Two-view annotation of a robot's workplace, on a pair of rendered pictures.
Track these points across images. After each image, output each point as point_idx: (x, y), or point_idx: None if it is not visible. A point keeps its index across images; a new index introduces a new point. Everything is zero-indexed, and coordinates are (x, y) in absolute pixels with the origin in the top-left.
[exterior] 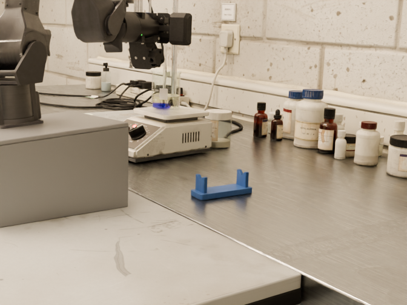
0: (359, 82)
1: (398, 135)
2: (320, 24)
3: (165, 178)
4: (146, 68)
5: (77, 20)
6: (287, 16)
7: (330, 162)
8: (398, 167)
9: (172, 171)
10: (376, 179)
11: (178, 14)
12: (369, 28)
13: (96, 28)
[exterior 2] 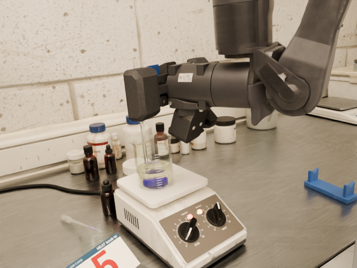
0: (117, 102)
1: (218, 120)
2: (62, 63)
3: (297, 219)
4: (197, 135)
5: (325, 81)
6: (11, 61)
7: (198, 156)
8: (234, 136)
9: (266, 217)
10: (242, 147)
11: (202, 59)
12: (118, 60)
13: (327, 85)
